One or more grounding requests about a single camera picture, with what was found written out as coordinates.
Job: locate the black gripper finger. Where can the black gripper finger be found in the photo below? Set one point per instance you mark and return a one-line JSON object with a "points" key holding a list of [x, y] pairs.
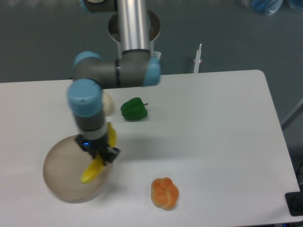
{"points": [[110, 154], [81, 142]]}

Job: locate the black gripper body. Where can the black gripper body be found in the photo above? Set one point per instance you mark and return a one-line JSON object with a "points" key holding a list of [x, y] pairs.
{"points": [[98, 146]]}

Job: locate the yellow toy banana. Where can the yellow toy banana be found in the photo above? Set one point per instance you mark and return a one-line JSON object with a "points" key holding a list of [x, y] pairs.
{"points": [[98, 164]]}

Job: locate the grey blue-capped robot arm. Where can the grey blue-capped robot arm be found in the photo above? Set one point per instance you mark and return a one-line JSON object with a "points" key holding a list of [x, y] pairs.
{"points": [[136, 68]]}

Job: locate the beige round plate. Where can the beige round plate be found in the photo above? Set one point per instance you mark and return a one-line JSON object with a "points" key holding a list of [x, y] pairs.
{"points": [[62, 171]]}

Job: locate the white toy garlic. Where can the white toy garlic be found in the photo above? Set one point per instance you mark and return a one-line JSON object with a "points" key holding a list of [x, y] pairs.
{"points": [[108, 104]]}

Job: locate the green toy bell pepper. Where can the green toy bell pepper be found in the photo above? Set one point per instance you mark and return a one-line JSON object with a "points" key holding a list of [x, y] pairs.
{"points": [[134, 109]]}

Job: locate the orange knotted bread roll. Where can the orange knotted bread roll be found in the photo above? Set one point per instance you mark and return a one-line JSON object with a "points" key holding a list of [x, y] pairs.
{"points": [[164, 193]]}

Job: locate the black device at table edge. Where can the black device at table edge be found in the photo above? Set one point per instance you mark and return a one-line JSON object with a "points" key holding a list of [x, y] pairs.
{"points": [[294, 201]]}

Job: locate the blue plastic bag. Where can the blue plastic bag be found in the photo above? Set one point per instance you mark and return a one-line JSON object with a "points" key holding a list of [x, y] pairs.
{"points": [[266, 7]]}

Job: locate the white metal bracket post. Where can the white metal bracket post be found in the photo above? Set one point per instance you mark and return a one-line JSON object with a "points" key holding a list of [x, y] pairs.
{"points": [[198, 59]]}

